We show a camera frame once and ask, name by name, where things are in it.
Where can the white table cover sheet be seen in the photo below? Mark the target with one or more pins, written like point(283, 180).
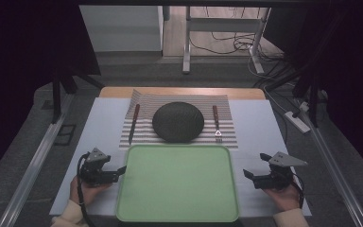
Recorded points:
point(107, 126)

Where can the person's right hand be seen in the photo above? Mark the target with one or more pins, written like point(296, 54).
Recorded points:
point(285, 198)

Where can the black floor frame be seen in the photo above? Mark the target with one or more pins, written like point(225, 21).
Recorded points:
point(65, 135)

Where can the black metal stand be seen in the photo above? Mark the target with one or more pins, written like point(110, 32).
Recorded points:
point(56, 94)
point(312, 101)

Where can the striped placemat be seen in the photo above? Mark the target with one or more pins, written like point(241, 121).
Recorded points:
point(220, 104)

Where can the white cabinet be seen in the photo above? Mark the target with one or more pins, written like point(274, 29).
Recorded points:
point(121, 28)

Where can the green plastic tray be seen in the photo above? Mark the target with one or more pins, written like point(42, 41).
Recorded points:
point(178, 183)

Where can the person's left hand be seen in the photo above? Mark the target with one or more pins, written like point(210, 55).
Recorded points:
point(86, 192)

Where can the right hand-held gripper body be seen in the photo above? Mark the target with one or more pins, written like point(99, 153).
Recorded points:
point(279, 176)

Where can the white metal desk frame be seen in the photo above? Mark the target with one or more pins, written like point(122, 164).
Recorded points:
point(222, 24)

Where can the aluminium rail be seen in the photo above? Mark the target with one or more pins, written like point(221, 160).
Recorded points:
point(337, 176)
point(33, 167)

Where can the white power strip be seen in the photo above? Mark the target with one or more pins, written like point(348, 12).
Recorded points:
point(297, 122)

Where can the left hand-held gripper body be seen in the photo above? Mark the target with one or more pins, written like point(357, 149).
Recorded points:
point(94, 171)

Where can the dark round plate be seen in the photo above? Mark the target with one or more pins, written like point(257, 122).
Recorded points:
point(178, 121)

